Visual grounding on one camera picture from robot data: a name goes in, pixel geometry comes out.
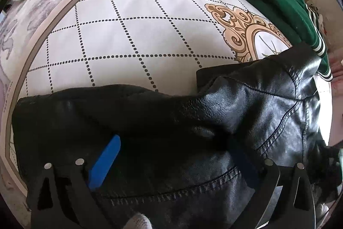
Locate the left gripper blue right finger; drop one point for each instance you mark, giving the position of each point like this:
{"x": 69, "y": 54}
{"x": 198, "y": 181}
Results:
{"x": 295, "y": 205}

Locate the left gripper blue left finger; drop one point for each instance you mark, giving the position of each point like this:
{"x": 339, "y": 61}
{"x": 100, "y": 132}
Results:
{"x": 62, "y": 196}

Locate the bed with floral purple blanket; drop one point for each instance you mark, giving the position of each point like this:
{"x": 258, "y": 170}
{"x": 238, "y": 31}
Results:
{"x": 32, "y": 11}

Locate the black leather jacket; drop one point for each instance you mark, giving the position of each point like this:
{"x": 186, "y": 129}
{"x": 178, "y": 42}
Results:
{"x": 190, "y": 161}

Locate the white diamond pattern mat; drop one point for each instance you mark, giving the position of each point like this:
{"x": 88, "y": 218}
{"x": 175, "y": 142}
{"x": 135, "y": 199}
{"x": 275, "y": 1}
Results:
{"x": 134, "y": 38}

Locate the white gloved hand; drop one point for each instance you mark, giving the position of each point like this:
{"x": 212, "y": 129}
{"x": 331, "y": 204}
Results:
{"x": 138, "y": 221}

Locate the green sweatshirt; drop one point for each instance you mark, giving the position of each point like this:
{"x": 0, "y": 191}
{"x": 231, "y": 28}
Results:
{"x": 299, "y": 24}

